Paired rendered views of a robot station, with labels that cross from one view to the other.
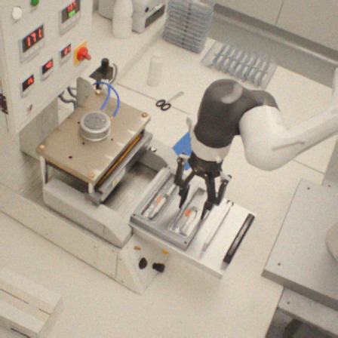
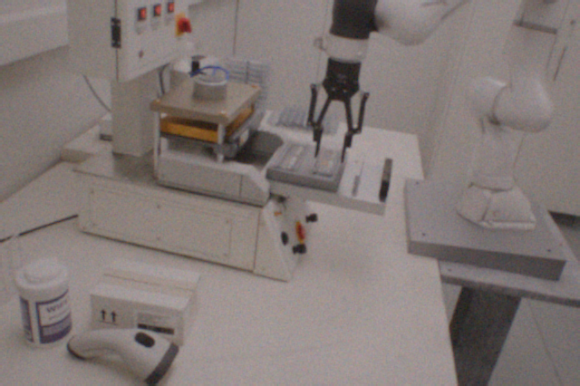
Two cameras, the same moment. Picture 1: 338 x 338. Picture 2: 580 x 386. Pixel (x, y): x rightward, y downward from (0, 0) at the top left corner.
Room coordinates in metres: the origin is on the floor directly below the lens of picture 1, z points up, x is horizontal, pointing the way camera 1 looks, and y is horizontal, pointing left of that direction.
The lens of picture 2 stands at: (-0.34, 0.22, 1.48)
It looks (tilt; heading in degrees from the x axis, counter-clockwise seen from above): 26 degrees down; 349
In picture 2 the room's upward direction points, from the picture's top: 8 degrees clockwise
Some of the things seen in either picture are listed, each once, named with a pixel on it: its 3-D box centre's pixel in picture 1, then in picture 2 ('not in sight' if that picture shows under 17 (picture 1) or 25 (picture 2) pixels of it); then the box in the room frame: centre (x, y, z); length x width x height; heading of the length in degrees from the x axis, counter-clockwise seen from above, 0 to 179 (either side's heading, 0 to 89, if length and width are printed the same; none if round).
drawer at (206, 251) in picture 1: (191, 217); (327, 172); (0.79, -0.09, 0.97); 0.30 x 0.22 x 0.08; 70
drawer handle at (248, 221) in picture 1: (239, 237); (386, 176); (0.74, -0.21, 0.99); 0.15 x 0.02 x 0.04; 160
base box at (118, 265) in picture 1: (98, 192); (209, 193); (0.91, 0.19, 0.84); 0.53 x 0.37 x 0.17; 70
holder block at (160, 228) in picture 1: (176, 206); (309, 163); (0.80, -0.04, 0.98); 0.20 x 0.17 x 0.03; 160
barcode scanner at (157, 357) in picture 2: not in sight; (119, 349); (0.39, 0.34, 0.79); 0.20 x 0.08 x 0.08; 73
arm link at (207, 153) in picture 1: (207, 132); (339, 44); (0.81, -0.07, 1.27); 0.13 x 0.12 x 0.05; 160
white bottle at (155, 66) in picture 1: (155, 69); not in sight; (1.54, 0.12, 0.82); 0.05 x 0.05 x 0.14
